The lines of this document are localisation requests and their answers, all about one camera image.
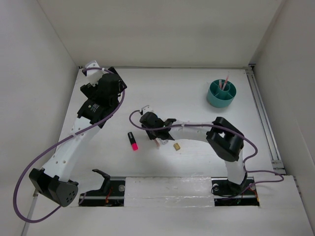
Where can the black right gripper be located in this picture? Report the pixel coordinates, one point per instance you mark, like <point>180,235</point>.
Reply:
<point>152,135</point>

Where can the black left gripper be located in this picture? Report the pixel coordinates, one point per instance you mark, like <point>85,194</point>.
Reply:
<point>122,87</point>

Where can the small brass sharpener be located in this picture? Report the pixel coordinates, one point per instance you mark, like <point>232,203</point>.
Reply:
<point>176,146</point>

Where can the pink purple pen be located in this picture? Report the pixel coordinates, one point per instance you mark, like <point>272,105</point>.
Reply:
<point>225,82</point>

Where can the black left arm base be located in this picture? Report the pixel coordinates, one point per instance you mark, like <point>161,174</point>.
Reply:
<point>111,193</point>

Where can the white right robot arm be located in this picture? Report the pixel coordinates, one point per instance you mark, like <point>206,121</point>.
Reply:
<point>226,145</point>

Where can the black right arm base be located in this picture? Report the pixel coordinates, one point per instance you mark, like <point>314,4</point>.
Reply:
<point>228,194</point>

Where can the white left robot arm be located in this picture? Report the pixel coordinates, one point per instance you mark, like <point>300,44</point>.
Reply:
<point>103,99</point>

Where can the clear bottle blue cap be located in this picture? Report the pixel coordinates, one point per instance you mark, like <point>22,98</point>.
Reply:
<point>163,142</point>

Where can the pink highlighter black body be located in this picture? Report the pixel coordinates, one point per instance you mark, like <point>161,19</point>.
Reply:
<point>132,141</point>

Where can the teal round desk organizer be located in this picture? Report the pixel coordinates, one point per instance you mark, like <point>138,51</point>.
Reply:
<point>221,98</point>

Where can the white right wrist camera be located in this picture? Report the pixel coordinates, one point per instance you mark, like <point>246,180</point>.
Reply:
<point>145,109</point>

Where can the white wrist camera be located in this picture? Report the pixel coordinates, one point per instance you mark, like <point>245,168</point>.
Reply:
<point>145,109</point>
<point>94,75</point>

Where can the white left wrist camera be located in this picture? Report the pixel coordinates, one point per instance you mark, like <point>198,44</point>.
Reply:
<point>94,75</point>

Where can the aluminium side rail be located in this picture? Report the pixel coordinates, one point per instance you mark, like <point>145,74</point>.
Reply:
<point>268,132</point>

